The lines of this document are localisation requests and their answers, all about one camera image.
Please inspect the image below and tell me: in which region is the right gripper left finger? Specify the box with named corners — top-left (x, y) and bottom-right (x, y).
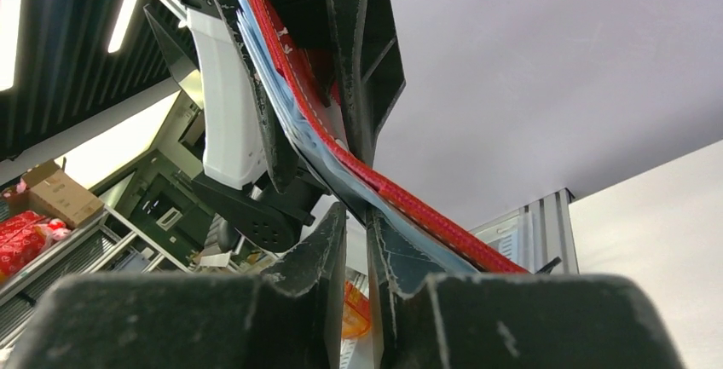
top-left (6, 203), bottom-right (347, 368)

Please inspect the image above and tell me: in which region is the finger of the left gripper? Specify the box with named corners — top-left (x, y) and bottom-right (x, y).
top-left (326, 0), bottom-right (406, 166)
top-left (194, 0), bottom-right (298, 193)

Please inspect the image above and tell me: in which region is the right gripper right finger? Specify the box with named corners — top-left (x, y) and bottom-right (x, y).
top-left (366, 210), bottom-right (683, 368)

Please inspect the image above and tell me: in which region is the red leather card holder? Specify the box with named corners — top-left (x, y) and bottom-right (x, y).
top-left (237, 0), bottom-right (523, 274)

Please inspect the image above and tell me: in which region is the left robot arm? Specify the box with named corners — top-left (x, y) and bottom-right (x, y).
top-left (147, 0), bottom-right (414, 253)

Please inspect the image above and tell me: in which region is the orange drink bottle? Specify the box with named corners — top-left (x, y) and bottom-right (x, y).
top-left (341, 280), bottom-right (372, 339)

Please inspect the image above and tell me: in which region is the cardboard box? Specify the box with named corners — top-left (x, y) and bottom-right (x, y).
top-left (21, 160), bottom-right (105, 228)

